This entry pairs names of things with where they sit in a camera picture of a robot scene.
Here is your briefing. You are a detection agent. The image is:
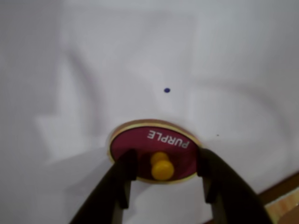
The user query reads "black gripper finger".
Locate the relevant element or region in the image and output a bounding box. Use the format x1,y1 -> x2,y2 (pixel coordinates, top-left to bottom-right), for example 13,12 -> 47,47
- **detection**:
69,148 -> 138,224
197,148 -> 275,224

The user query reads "wooden shape puzzle board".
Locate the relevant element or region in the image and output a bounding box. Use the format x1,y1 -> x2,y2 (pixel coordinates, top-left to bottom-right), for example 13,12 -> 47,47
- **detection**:
256,171 -> 299,224

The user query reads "purple oval piece yellow pin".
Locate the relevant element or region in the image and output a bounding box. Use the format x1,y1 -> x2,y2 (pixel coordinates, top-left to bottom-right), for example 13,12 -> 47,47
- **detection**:
107,119 -> 203,185

